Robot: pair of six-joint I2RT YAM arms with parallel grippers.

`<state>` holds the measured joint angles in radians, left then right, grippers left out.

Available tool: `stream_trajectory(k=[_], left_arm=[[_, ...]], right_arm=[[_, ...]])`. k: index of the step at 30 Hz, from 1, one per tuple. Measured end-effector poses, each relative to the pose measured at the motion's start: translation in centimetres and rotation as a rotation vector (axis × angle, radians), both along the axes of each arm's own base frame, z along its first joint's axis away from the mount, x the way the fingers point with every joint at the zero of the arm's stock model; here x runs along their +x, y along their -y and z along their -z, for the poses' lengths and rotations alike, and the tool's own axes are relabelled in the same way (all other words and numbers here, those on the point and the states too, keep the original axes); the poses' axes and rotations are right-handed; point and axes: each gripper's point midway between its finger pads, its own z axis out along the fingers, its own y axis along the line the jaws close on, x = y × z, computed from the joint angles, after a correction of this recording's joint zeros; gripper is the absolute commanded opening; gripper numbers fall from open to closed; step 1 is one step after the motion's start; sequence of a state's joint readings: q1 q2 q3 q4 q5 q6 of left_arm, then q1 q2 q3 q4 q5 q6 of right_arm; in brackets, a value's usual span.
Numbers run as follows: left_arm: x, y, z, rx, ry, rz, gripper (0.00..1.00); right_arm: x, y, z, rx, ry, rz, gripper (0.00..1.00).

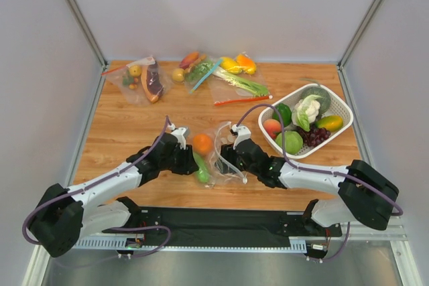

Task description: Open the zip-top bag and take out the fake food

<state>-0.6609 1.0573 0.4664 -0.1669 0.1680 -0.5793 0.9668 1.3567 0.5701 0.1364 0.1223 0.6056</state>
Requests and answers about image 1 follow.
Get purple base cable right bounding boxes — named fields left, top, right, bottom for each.
left=304, top=222, right=351, bottom=264

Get clear red-zip bag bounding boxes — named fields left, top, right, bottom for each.
left=207, top=52, right=273, bottom=106
left=102, top=56, right=172, bottom=105

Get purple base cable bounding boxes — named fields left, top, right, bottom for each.
left=53, top=225, right=172, bottom=269
left=304, top=222, right=351, bottom=264

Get light green fake guava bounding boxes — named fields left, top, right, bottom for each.
left=275, top=131, right=304, bottom=155

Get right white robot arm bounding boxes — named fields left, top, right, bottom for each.
left=221, top=139, right=399, bottom=230

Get clear blue-zip bag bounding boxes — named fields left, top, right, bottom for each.
left=184, top=54, right=221, bottom=94

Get fake yellow bell pepper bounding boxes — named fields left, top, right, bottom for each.
left=220, top=56, right=242, bottom=74

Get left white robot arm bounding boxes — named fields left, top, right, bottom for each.
left=23, top=127, right=198, bottom=258

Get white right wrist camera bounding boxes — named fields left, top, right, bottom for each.
left=231, top=125, right=251, bottom=149

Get clear white-zip bag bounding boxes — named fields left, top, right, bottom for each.
left=192, top=122, right=247, bottom=188

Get fake green onion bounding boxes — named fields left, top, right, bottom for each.
left=212, top=67, right=269, bottom=96

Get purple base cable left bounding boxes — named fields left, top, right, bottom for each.
left=53, top=225, right=172, bottom=269

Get clear red-zip bag centre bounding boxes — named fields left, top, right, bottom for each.
left=207, top=52, right=273, bottom=106

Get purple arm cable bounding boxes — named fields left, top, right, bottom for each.
left=21, top=115, right=175, bottom=245
left=234, top=103, right=404, bottom=216

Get fake yellow apple in bag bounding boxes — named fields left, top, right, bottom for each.
left=128, top=65, right=142, bottom=77

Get white plastic basket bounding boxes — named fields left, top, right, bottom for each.
left=258, top=83, right=354, bottom=159

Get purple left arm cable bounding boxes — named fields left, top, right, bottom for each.
left=21, top=115, right=175, bottom=245

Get green fake melon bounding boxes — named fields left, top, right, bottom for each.
left=300, top=86, right=331, bottom=115

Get fake red mango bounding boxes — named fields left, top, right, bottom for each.
left=179, top=52, right=200, bottom=69

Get grey slotted cable duct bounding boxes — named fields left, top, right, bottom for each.
left=73, top=234, right=307, bottom=254

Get left aluminium frame post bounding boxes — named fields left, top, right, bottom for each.
left=46, top=0, right=110, bottom=68

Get fake green leafy vegetable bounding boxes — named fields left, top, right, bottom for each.
left=185, top=60, right=215, bottom=84

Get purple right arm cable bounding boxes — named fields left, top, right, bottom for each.
left=234, top=103, right=404, bottom=216

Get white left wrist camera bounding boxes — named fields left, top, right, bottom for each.
left=167, top=123, right=190, bottom=149

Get green fake bell pepper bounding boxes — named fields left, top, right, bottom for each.
left=272, top=103, right=292, bottom=127

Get fake purple sweet potato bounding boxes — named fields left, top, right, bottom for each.
left=140, top=61, right=164, bottom=103

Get clear red-zip bag left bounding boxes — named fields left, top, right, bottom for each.
left=102, top=56, right=172, bottom=105

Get fake orange bell pepper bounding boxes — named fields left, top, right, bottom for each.
left=235, top=54, right=257, bottom=75

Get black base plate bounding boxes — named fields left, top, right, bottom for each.
left=100, top=206, right=343, bottom=242

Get aluminium frame post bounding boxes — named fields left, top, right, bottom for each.
left=46, top=0, right=110, bottom=68
left=337, top=0, right=405, bottom=68

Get fake peach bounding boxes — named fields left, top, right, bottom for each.
left=263, top=119, right=282, bottom=140

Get fake cabbage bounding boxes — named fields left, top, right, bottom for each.
left=292, top=94, right=322, bottom=131

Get right aluminium frame post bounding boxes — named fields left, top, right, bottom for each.
left=337, top=0, right=405, bottom=68

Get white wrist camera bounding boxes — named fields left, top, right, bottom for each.
left=167, top=123, right=190, bottom=149
left=231, top=125, right=251, bottom=149

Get yellow green fake mango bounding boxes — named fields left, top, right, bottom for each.
left=315, top=115, right=343, bottom=132

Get dark red fake grapes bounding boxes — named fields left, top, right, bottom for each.
left=296, top=124, right=331, bottom=147

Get green fake bitter gourd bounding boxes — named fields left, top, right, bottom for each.
left=193, top=152, right=210, bottom=184

